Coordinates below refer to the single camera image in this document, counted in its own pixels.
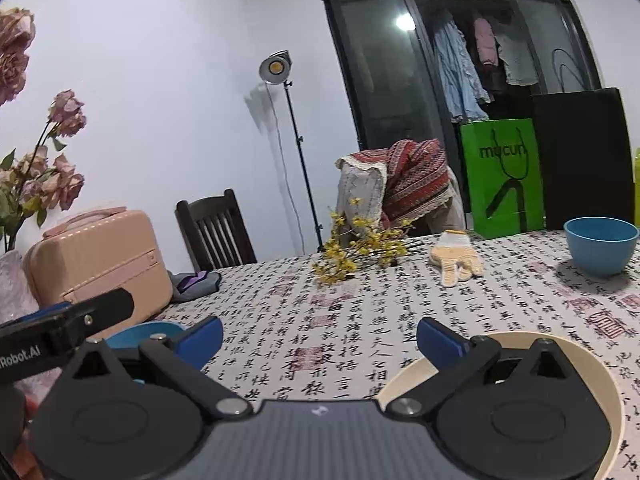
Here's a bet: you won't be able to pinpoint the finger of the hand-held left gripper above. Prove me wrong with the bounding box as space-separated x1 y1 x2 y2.
44 287 136 358
0 302 71 331

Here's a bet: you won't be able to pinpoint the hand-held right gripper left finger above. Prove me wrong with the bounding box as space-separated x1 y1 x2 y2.
62 316 253 422

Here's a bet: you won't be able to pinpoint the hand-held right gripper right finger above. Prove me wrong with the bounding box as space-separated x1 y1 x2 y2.
387 316 583 421

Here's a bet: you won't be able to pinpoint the blue bowl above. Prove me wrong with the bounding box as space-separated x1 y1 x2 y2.
105 321 188 386
564 217 640 277

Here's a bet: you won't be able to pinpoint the cream plate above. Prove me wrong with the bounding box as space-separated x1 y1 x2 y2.
375 331 624 480

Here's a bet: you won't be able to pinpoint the grey purple cloth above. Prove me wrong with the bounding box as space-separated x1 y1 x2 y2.
167 270 223 304

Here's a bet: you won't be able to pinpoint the pink suitcase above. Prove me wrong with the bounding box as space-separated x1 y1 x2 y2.
22 206 174 342

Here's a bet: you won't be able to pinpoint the knitted work glove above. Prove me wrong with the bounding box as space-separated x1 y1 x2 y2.
429 230 485 289

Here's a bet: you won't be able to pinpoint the dark wooden chair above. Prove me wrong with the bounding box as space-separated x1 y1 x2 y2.
175 189 258 272

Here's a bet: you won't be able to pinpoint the yellow flower branch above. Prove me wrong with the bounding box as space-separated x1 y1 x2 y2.
311 197 416 287

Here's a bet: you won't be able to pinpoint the pink artificial flowers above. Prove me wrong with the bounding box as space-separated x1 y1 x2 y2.
0 7 89 252

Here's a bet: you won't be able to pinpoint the red patterned blanket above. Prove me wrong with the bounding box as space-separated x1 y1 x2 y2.
345 139 451 234

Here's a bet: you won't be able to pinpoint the grey quilted cloth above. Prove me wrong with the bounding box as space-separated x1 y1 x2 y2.
336 157 390 234

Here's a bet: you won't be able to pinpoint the green paper bag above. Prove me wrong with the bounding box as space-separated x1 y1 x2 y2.
460 119 545 240

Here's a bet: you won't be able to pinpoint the black paper bag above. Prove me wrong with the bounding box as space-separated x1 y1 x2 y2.
531 47 636 231

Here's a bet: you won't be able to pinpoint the blue hanging shirt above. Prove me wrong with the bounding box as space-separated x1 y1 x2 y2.
432 10 490 124

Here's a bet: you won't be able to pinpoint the dark sliding glass door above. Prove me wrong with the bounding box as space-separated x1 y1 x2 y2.
320 0 604 232

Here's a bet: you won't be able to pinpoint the studio lamp on stand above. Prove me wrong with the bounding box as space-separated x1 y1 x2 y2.
258 50 326 254

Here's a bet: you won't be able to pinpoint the white hanging garment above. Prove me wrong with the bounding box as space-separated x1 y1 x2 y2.
495 15 541 86

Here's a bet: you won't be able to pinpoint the pink hanging garment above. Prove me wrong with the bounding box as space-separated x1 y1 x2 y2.
472 17 501 69

